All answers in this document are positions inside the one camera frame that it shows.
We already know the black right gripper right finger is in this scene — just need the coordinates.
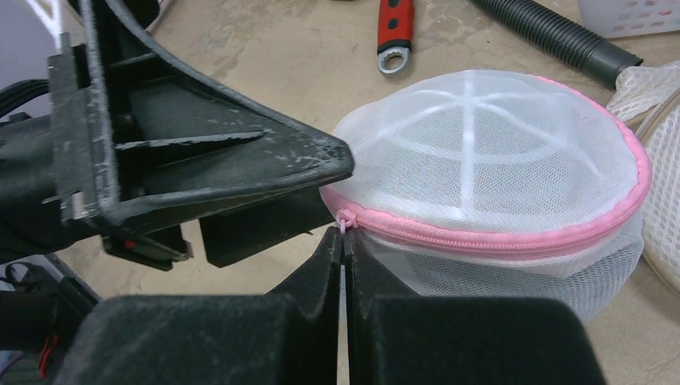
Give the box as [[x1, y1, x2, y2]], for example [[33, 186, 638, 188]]
[[344, 230, 605, 384]]

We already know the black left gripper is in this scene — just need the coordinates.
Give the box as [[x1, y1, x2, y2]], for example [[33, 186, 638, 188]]
[[1, 1, 354, 270]]

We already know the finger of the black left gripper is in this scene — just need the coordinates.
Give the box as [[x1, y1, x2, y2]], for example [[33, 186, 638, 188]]
[[200, 188, 334, 268]]

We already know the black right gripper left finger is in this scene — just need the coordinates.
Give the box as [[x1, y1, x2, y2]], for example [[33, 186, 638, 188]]
[[55, 227, 343, 384]]

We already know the pink-rimmed mesh laundry bag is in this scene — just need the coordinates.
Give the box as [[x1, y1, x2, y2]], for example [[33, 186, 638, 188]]
[[320, 70, 653, 322]]

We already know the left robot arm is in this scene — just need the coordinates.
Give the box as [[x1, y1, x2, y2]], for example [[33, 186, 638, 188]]
[[1, 1, 354, 384]]

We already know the white plastic basket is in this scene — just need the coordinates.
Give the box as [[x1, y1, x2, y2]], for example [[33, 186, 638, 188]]
[[577, 0, 679, 39]]

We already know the red-handled adjustable wrench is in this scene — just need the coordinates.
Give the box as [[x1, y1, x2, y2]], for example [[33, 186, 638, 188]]
[[377, 0, 415, 77]]

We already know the black corrugated hose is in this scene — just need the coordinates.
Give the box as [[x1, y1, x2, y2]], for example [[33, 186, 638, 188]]
[[470, 0, 645, 91]]

